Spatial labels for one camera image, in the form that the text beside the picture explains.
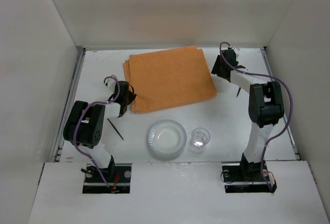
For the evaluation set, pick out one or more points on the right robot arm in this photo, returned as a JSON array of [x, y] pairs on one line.
[[253, 84]]

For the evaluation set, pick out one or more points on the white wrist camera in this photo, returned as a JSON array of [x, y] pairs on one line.
[[110, 81], [237, 51]]

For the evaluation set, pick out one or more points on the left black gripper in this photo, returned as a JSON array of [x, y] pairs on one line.
[[130, 97]]

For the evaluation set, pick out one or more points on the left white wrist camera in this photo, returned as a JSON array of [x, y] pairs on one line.
[[110, 81]]

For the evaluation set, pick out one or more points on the black plastic fork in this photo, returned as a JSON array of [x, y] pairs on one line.
[[116, 130]]

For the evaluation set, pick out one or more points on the left aluminium frame rail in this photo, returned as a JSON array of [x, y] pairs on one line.
[[59, 140]]

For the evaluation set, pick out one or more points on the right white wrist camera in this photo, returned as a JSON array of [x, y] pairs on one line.
[[237, 51]]

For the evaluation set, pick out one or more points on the orange cloth napkin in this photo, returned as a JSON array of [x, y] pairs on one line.
[[168, 79]]

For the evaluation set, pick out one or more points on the aluminium frame rail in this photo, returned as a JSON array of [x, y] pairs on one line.
[[273, 111], [59, 140]]

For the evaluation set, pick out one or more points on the clear plastic cup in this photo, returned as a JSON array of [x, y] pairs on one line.
[[200, 137]]

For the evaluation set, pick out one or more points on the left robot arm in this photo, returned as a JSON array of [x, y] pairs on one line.
[[84, 126]]

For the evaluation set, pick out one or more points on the right aluminium frame rail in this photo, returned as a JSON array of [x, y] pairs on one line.
[[273, 111]]

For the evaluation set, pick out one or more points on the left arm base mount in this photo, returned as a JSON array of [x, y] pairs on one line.
[[119, 181]]

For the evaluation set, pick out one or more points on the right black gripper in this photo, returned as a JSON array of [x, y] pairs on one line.
[[219, 67]]

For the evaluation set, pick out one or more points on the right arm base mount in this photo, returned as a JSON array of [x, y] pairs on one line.
[[257, 182]]

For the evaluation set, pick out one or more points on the white paper plate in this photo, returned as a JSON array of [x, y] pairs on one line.
[[167, 138]]

